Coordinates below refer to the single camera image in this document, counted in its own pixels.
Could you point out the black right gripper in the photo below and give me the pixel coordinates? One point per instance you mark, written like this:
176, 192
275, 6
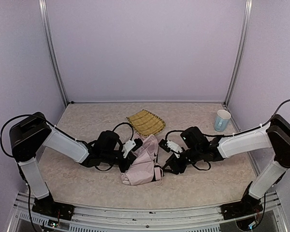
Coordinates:
173, 163

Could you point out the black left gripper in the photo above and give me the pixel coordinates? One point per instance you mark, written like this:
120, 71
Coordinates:
125, 163

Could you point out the pink folding umbrella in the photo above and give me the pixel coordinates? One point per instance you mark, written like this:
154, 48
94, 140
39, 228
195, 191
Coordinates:
145, 168

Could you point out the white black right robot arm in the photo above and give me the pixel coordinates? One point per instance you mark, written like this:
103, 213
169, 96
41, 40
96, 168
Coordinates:
274, 134

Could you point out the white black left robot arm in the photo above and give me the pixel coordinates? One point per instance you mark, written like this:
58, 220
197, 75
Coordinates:
34, 131

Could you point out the woven bamboo tray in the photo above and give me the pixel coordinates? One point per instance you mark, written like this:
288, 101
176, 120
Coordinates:
146, 123

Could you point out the light blue mug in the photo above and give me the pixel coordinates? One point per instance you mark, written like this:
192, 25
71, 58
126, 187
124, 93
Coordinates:
222, 119

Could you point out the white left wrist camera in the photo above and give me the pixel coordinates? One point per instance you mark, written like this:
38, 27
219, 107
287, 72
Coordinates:
131, 145

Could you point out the aluminium front rail frame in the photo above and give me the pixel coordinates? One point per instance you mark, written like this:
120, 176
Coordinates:
207, 218

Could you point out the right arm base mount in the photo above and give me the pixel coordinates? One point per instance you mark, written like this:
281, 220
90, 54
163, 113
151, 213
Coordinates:
246, 206

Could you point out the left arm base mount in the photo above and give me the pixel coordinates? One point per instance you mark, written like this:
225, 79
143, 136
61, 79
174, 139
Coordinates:
48, 207

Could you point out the right aluminium corner post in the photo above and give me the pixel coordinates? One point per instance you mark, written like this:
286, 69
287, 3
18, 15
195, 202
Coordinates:
240, 52

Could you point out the aluminium corner post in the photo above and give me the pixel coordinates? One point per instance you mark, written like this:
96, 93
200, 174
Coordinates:
240, 52
51, 51

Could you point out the left aluminium corner post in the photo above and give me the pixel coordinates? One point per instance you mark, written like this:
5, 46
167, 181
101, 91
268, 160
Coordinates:
51, 51

